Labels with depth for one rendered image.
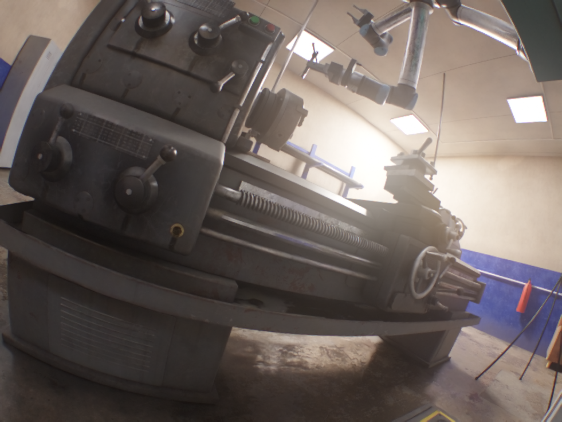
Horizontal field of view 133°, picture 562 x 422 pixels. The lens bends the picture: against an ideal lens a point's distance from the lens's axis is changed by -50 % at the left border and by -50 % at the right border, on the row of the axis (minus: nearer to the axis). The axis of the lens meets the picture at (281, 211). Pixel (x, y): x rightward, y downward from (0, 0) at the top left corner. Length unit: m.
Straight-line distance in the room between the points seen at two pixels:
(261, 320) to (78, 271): 0.47
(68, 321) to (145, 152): 0.55
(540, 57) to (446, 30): 2.50
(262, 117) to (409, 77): 0.66
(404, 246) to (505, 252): 4.18
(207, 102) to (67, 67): 0.46
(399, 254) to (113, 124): 0.96
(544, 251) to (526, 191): 1.18
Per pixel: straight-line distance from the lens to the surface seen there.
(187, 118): 0.68
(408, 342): 2.18
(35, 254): 0.67
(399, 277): 0.94
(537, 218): 5.10
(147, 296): 0.59
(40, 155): 0.56
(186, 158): 0.53
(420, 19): 1.26
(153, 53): 0.75
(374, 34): 1.63
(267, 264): 0.79
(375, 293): 0.97
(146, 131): 0.55
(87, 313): 0.78
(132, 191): 0.48
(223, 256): 0.74
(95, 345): 0.84
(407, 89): 1.14
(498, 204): 5.30
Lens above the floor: 0.70
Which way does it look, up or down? 2 degrees up
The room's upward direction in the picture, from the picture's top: 20 degrees clockwise
